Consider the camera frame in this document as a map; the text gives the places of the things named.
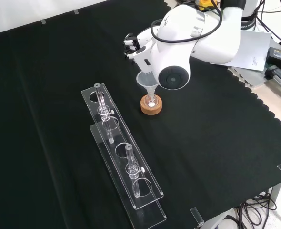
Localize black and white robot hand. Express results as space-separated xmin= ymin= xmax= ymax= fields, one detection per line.
xmin=123 ymin=27 xmax=156 ymax=73

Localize clear plastic funnel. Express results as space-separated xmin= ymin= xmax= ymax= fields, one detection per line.
xmin=136 ymin=71 xmax=160 ymax=101

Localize small round-bottom glass flask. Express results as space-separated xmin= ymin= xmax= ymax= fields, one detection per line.
xmin=144 ymin=94 xmax=159 ymax=109

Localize clear acrylic funnel stand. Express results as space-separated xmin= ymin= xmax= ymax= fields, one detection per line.
xmin=80 ymin=83 xmax=168 ymax=229

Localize yellow stop button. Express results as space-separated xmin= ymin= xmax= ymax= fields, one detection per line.
xmin=197 ymin=0 xmax=219 ymax=12

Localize black bench cloth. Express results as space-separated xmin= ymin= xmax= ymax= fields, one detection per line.
xmin=0 ymin=0 xmax=281 ymax=229

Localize black power adapter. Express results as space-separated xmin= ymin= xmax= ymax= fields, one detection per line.
xmin=266 ymin=46 xmax=281 ymax=65

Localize grey and black clamp tool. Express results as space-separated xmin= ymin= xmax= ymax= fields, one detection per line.
xmin=265 ymin=65 xmax=281 ymax=94

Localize cork ring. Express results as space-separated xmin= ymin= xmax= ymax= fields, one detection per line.
xmin=140 ymin=94 xmax=163 ymax=116

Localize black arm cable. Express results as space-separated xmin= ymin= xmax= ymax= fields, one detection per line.
xmin=150 ymin=0 xmax=224 ymax=44

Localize grey metal base plate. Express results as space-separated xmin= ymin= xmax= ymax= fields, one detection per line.
xmin=227 ymin=66 xmax=275 ymax=89

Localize black base cable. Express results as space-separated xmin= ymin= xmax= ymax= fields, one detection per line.
xmin=253 ymin=0 xmax=281 ymax=46

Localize black floor cables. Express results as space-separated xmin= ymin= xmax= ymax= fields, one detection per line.
xmin=232 ymin=190 xmax=281 ymax=229

